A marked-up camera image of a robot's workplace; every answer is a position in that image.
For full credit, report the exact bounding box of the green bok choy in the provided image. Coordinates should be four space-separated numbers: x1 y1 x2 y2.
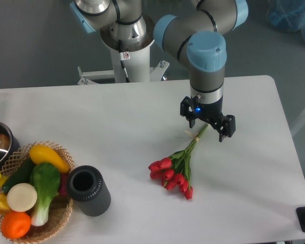
30 162 60 227

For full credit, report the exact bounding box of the red tulip bouquet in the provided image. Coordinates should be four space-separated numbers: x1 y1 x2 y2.
148 124 208 200

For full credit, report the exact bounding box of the black cable on pedestal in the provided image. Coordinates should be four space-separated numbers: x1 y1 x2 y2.
117 39 131 83

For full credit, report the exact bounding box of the blue plastic bag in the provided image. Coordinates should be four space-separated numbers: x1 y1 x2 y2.
266 1 305 41

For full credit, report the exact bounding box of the dark grey ribbed vase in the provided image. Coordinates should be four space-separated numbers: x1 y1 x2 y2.
66 165 111 217

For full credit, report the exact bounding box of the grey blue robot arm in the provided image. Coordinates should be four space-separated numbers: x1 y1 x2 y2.
70 1 249 139

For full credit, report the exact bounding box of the orange fruit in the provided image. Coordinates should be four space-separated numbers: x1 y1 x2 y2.
1 211 31 239

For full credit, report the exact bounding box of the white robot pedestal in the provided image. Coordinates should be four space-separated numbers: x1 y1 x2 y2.
77 14 170 85

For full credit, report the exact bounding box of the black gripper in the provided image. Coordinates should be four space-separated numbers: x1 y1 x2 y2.
180 96 236 142

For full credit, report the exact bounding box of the dark green cucumber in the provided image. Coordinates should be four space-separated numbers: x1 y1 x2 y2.
2 157 35 194

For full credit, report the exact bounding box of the woven wicker basket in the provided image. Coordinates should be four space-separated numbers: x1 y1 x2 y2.
0 141 75 243

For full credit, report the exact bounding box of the yellow bell pepper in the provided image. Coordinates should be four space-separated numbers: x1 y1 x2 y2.
0 193 12 216

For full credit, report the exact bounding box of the yellow squash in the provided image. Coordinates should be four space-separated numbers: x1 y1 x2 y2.
29 144 69 173

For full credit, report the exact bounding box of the red vegetable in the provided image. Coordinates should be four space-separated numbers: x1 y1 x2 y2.
58 173 68 197

